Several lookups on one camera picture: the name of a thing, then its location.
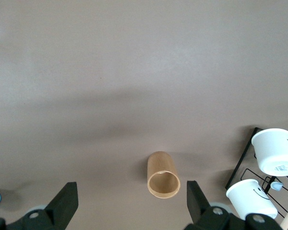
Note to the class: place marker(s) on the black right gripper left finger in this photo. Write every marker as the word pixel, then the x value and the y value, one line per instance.
pixel 60 206

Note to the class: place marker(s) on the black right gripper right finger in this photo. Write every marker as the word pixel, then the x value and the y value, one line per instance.
pixel 199 208

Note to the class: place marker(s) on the white cup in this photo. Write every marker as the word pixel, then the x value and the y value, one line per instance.
pixel 249 198
pixel 273 151

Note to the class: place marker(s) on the bamboo cylinder holder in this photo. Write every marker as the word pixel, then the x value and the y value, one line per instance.
pixel 160 163

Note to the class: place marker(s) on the black base wooden rack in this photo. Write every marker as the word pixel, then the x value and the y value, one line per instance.
pixel 240 163

